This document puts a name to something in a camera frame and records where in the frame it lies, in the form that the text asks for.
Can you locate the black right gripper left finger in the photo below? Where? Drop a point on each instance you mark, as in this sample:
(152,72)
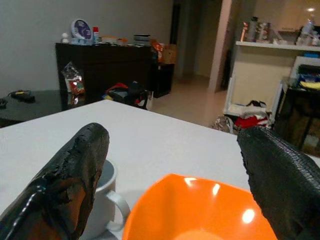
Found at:
(57,190)

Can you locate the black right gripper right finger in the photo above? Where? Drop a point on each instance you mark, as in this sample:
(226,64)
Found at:
(285,185)

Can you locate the black storage rack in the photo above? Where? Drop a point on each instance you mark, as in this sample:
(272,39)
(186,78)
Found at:
(292,117)

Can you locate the red white clothes pile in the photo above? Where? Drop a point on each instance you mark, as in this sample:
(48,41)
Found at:
(250,120)

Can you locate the silver patterned bag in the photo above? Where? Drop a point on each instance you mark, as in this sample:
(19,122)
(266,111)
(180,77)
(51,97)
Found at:
(223,124)

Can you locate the black low table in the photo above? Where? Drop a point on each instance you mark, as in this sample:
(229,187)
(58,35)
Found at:
(37,105)

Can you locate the yellow black tool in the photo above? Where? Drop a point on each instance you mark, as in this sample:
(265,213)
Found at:
(22,96)

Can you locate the orange plastic bowl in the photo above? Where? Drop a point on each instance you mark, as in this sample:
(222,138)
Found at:
(187,212)

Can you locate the yellow cloth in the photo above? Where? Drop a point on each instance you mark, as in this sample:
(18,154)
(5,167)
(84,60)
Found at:
(310,85)

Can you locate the clear plastic bag with toys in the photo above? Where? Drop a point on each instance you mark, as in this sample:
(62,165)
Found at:
(73,83)

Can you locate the white counter shelf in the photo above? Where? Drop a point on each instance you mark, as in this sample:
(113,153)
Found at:
(255,72)

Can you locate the white plastic drawer unit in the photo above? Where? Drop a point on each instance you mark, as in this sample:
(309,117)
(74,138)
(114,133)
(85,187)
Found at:
(306,67)

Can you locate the colourful red black bag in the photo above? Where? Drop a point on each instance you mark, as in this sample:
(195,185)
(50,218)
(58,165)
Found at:
(130,95)

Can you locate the dark wooden sideboard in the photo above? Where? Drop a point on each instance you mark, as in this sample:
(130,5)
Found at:
(107,67)

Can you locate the small dark cabinet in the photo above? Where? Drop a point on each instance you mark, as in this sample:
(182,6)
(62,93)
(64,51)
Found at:
(162,80)

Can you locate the small white figurine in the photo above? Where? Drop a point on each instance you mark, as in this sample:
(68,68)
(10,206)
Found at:
(65,38)

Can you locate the patterned tin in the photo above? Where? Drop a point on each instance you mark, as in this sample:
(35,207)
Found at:
(264,32)

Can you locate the dark tall bottle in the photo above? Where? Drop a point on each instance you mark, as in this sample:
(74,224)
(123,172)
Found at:
(254,30)

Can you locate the orange lidded container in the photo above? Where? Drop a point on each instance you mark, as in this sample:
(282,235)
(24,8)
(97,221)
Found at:
(108,40)
(122,41)

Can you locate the clear plastic bottle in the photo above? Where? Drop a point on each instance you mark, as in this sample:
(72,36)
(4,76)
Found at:
(308,27)

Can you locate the red white spray can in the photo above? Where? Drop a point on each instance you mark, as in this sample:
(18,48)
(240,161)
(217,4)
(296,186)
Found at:
(95,34)

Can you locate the round blue white clock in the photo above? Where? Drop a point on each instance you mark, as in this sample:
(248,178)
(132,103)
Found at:
(81,29)

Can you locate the orange snack bag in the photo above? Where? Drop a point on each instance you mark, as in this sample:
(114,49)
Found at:
(156,50)

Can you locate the grey box stack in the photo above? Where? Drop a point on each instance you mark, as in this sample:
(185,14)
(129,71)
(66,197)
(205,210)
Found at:
(142,39)

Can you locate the open cardboard box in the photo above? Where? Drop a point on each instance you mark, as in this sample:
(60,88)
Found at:
(170,53)

